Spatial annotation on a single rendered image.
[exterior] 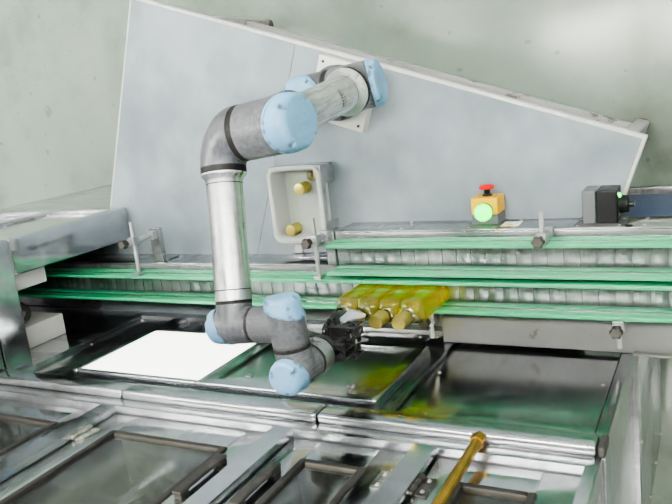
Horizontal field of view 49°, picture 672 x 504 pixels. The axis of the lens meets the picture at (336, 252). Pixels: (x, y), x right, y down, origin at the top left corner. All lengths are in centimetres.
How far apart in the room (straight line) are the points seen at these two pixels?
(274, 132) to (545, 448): 77
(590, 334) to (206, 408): 93
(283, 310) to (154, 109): 121
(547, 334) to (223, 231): 86
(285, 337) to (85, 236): 120
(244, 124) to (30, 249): 106
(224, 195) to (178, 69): 96
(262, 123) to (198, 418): 70
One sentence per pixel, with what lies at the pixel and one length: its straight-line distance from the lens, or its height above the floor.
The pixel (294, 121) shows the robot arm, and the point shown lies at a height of 139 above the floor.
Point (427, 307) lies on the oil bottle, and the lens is 180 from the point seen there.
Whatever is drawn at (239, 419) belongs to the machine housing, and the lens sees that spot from 169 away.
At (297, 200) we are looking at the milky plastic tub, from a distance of 220.
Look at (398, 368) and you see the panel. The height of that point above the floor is 114.
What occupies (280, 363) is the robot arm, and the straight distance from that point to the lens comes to 145.
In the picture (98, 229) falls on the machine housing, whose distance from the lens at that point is 254.
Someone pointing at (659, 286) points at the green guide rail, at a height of 96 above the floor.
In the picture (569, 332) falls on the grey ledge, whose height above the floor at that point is 88.
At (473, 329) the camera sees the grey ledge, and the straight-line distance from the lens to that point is 196.
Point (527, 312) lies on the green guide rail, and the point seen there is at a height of 96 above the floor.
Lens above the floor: 264
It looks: 59 degrees down
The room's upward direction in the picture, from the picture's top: 118 degrees counter-clockwise
